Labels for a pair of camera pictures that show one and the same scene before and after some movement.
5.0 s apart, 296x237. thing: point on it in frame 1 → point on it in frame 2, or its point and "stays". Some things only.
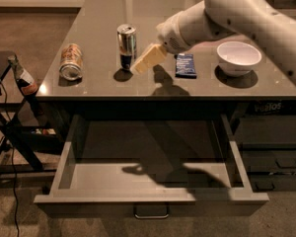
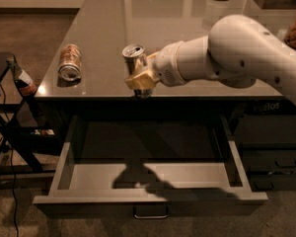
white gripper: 170,37 → 166,64
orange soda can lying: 71,62 stays
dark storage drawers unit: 269,135 stays
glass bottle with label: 28,87 stays
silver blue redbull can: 126,35 → 135,60
